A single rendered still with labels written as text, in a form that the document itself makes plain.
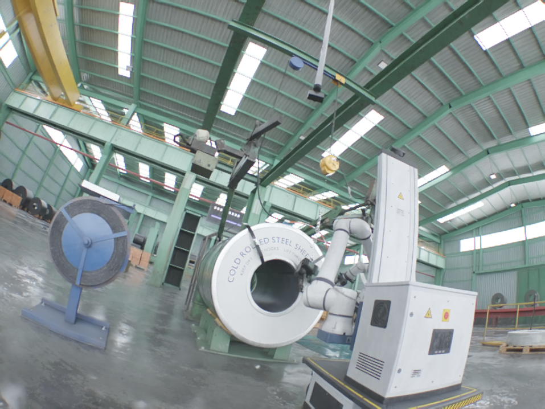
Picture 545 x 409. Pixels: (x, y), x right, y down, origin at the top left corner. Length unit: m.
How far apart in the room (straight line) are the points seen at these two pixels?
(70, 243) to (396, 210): 2.20
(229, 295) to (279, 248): 0.64
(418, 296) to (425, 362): 0.31
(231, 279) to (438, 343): 1.64
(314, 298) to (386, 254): 0.51
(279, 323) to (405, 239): 1.35
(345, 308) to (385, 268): 0.33
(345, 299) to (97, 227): 1.69
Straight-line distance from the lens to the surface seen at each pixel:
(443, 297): 1.22
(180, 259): 8.47
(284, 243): 2.33
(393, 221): 1.62
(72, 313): 2.03
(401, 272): 1.60
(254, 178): 7.66
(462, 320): 1.37
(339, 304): 1.49
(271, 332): 2.34
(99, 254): 1.85
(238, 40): 3.79
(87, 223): 1.88
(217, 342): 2.43
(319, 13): 13.50
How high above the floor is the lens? 0.70
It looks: 20 degrees up
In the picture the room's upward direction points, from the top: 14 degrees clockwise
